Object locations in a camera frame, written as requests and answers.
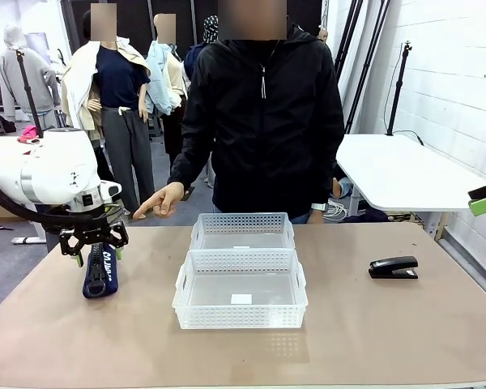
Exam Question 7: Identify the mannequin with navy shirt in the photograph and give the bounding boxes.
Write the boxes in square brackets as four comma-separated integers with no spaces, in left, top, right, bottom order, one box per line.
[60,3,155,215]

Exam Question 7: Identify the person in black jacket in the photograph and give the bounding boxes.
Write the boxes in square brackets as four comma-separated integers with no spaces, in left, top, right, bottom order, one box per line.
[167,22,347,225]

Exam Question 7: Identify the pink cloth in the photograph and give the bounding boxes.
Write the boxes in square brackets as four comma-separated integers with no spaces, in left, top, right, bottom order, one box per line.
[16,125,41,145]

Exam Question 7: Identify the mannequin with patterned hood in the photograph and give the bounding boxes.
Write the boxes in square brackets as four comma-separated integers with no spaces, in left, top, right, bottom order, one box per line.
[184,15,220,82]

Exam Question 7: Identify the black tripod pole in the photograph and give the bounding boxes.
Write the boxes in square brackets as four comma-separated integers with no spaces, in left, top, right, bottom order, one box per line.
[15,48,45,139]
[385,40,414,137]

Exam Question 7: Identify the white cable bundle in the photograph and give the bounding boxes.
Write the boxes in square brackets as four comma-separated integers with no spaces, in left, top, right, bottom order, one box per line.
[322,198,352,222]

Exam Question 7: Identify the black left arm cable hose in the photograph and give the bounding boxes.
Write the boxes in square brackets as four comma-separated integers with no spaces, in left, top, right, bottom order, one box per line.
[0,173,106,229]

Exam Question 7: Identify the person's left forearm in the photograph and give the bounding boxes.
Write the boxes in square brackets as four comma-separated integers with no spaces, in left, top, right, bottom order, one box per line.
[307,137,347,207]

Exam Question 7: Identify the white side table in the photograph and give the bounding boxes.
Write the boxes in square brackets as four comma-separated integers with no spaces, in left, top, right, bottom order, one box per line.
[335,133,486,213]

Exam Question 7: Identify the black stapler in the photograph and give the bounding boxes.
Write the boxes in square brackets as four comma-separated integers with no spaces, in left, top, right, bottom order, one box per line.
[367,255,420,280]

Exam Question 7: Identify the mannequin with light blue jacket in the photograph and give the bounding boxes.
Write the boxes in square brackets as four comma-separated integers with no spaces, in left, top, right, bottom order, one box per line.
[145,13,190,157]

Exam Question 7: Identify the person's right hand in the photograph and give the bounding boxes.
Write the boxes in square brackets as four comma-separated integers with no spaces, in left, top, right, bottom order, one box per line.
[132,182,186,222]

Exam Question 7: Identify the white perforated plastic basket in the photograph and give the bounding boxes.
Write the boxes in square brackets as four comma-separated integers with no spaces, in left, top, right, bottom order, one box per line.
[171,248,309,330]
[189,212,296,252]

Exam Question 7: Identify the white work table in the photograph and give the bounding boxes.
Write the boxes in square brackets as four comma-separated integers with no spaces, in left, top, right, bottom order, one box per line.
[0,135,40,163]

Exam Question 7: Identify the person's right forearm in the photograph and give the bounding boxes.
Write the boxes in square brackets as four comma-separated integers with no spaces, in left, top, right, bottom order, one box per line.
[167,137,215,192]

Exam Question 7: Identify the black stand poles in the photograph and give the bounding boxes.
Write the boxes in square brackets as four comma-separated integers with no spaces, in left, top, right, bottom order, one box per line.
[334,0,392,135]

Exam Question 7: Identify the black backdrop curtain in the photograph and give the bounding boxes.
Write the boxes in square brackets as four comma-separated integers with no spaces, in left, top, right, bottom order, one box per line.
[60,0,325,46]

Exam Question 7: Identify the cardboard box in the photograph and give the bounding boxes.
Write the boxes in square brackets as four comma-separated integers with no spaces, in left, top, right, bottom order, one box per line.
[0,198,38,220]

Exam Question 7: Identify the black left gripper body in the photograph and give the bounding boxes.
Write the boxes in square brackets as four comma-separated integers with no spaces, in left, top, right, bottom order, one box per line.
[66,204,117,244]

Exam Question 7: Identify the mannequin in grey hoodie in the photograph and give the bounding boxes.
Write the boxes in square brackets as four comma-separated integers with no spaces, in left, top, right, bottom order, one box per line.
[0,24,62,122]

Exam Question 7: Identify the navy zip pencil case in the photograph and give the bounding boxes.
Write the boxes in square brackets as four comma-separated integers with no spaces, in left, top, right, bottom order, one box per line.
[82,242,121,301]

